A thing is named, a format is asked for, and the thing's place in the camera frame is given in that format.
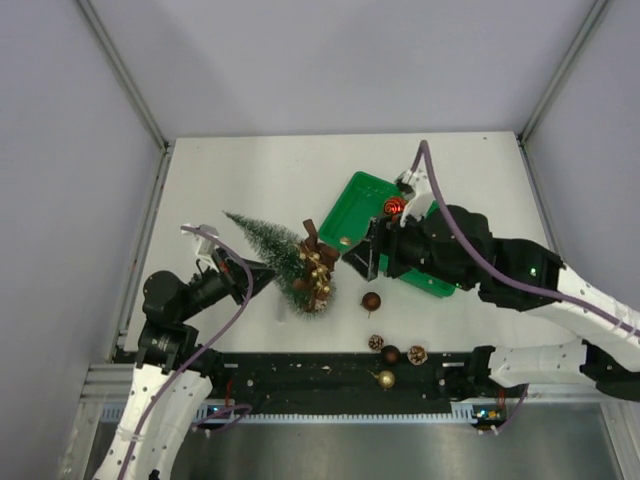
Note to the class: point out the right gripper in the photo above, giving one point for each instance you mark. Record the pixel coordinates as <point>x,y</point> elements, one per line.
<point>388,238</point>

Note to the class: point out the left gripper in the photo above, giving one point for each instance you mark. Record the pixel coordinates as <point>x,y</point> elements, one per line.
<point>232,273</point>

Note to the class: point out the brown ribbon bow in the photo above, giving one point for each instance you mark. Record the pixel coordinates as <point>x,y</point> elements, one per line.
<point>318,259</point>

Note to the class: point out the red glitter bauble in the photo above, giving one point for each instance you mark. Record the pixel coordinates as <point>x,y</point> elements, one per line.
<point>394,205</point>

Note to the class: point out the small green christmas tree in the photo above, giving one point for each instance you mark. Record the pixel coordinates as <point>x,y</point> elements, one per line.
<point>276,246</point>

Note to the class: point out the dark brown bauble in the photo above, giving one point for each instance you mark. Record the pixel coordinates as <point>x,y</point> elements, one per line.
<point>390,355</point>

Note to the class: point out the pine cone pair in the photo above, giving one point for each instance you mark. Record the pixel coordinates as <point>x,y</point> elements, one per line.
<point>417,355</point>

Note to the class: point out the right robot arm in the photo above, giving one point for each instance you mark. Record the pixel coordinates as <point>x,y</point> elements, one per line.
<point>527,277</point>

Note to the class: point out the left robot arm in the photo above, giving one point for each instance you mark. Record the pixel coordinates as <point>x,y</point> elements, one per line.
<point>172,373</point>

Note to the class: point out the green plastic tray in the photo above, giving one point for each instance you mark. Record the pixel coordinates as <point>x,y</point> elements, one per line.
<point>362,199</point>

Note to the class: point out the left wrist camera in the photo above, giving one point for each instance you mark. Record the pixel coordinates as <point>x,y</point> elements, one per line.
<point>202,240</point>

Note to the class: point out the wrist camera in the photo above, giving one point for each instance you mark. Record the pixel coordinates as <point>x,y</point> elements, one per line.
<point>416,190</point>
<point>202,240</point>

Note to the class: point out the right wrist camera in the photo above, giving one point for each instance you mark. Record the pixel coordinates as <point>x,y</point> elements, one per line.
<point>416,190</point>

